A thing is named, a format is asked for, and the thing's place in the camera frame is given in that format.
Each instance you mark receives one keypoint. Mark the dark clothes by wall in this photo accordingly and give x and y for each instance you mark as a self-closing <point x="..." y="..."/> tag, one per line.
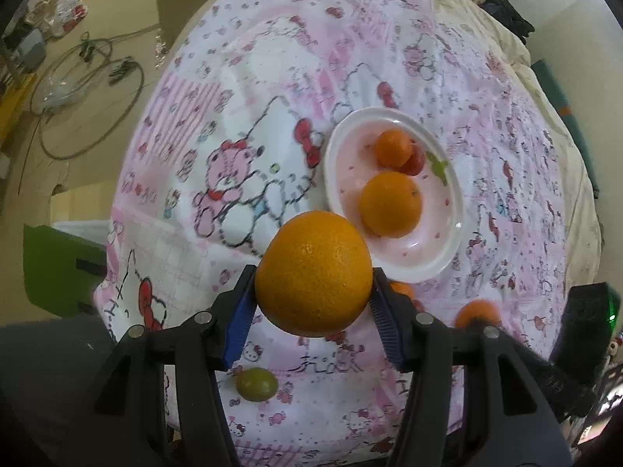
<point x="504" y="12"/>

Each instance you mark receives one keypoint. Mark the small mandarin back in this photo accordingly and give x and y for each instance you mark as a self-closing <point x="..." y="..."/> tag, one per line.
<point x="393" y="148"/>

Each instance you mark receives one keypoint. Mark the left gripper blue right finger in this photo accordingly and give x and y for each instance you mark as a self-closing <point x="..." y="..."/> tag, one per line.
<point x="393" y="314"/>

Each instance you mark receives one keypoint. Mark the red cherry tomato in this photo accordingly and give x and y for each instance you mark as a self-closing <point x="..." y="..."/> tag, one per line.
<point x="415" y="164"/>

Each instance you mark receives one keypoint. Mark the pink strawberry plate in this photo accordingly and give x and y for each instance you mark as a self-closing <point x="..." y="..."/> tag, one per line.
<point x="349" y="163"/>

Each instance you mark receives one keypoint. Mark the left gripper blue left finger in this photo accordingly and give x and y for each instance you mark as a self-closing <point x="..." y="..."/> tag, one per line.
<point x="242" y="304"/>

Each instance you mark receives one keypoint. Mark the teal headboard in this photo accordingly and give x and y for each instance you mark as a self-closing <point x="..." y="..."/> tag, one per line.
<point x="560" y="102"/>

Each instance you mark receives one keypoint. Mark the hello kitty pink bedsheet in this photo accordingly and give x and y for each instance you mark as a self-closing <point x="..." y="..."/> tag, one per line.
<point x="270" y="108"/>

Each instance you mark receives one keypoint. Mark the cream duvet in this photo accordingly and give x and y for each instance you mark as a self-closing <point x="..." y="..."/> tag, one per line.
<point x="583" y="232"/>

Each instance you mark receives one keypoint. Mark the green tomato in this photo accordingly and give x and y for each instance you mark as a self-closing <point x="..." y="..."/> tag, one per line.
<point x="256" y="384"/>

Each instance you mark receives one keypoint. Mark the small mandarin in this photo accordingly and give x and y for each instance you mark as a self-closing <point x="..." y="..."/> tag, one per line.
<point x="403" y="289"/>
<point x="393" y="148"/>
<point x="477" y="310"/>

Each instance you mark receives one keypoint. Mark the large orange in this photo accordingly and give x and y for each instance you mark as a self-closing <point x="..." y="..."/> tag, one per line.
<point x="390" y="205"/>
<point x="316" y="275"/>

